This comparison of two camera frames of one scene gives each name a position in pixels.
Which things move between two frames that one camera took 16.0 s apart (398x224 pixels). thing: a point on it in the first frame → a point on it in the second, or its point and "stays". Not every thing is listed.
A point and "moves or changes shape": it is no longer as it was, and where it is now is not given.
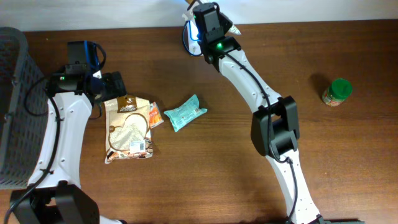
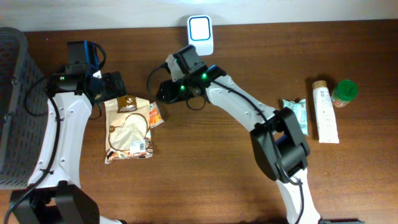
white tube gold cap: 188,15 → 326,119
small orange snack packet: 155,115 stays
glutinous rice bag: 128,128 stays
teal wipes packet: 180,117 → 300,111
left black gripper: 114,84 stays
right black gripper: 227,21 → 173,90
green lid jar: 339,89 moves or changes shape
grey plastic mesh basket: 23,139 stays
